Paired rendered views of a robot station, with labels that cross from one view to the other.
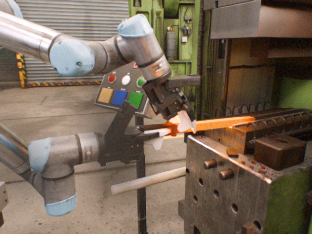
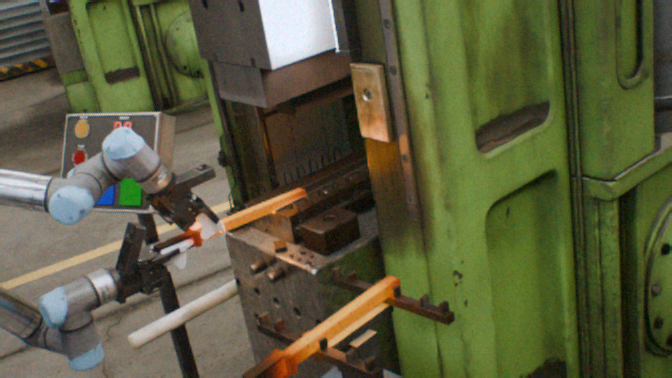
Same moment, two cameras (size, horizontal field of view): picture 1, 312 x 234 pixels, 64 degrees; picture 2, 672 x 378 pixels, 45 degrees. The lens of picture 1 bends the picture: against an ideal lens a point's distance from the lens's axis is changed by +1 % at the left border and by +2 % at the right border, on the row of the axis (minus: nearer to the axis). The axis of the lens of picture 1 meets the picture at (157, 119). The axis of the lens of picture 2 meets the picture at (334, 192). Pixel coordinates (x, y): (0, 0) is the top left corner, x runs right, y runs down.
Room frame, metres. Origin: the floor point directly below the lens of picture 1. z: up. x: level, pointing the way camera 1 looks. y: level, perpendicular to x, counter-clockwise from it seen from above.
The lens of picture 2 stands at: (-1.09, -0.08, 1.80)
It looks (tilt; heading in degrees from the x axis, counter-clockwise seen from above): 23 degrees down; 350
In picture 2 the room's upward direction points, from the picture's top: 10 degrees counter-clockwise
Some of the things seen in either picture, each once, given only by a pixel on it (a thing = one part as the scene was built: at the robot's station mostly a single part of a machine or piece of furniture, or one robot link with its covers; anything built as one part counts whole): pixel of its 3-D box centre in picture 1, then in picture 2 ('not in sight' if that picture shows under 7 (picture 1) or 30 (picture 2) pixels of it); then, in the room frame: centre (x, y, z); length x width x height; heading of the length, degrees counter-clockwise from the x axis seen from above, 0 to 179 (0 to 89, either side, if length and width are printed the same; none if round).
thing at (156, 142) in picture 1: (157, 140); (179, 256); (0.65, 0.00, 0.99); 0.09 x 0.03 x 0.06; 115
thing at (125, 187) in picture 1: (155, 179); (196, 308); (1.08, 0.01, 0.62); 0.44 x 0.05 x 0.05; 117
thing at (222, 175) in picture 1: (225, 174); (275, 275); (0.67, -0.21, 0.87); 0.04 x 0.03 x 0.03; 117
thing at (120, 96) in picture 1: (120, 98); (104, 191); (1.17, 0.18, 1.01); 0.07 x 0.05 x 0.07; 52
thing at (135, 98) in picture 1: (135, 101); (132, 192); (1.11, 0.10, 1.01); 0.07 x 0.05 x 0.07; 52
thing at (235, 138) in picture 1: (265, 124); (329, 189); (0.91, -0.42, 0.96); 0.42 x 0.20 x 0.09; 117
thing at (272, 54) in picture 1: (289, 47); (330, 85); (0.90, -0.46, 1.24); 0.30 x 0.07 x 0.06; 117
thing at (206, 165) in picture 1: (209, 164); (257, 267); (0.74, -0.17, 0.87); 0.04 x 0.03 x 0.03; 117
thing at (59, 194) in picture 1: (56, 187); (76, 340); (0.55, 0.25, 0.90); 0.11 x 0.08 x 0.11; 45
